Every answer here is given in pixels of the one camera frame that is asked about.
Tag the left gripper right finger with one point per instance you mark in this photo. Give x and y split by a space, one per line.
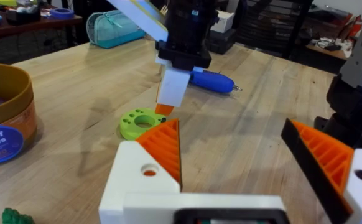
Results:
324 161

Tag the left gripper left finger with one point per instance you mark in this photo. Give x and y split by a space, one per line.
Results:
128 161

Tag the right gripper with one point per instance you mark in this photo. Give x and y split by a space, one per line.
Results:
187 31

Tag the blue electric screwdriver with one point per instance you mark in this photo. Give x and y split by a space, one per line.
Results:
213 81

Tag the green vegetable toy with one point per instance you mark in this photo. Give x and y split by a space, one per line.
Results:
14 217

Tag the green disc with holes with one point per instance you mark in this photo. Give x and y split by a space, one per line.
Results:
134 123

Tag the black box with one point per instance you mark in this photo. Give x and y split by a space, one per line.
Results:
221 42

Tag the white box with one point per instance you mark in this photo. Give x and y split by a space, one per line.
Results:
224 21

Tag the teal zip bag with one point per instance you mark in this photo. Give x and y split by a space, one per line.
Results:
112 29

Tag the cluttered wooden desk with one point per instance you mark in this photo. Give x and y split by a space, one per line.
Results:
330 48

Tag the orange toy tub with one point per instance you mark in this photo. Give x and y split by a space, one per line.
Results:
7 115

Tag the blue tape roll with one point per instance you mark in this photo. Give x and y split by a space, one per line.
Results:
62 13

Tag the dark wooden side table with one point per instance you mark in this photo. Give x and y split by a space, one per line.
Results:
28 26

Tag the black tray with items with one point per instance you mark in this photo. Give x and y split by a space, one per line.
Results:
22 14

